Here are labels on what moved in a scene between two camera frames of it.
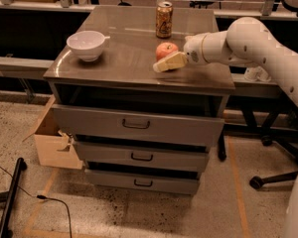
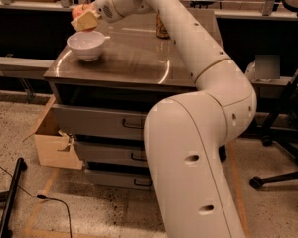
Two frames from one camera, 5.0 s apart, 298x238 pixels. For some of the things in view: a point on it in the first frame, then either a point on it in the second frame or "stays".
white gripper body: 194,50 → 104,4
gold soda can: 164,19 stays
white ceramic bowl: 86,44 stays
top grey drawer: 130,125 stays
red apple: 165,50 → 81,9
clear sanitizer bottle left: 251,73 stays
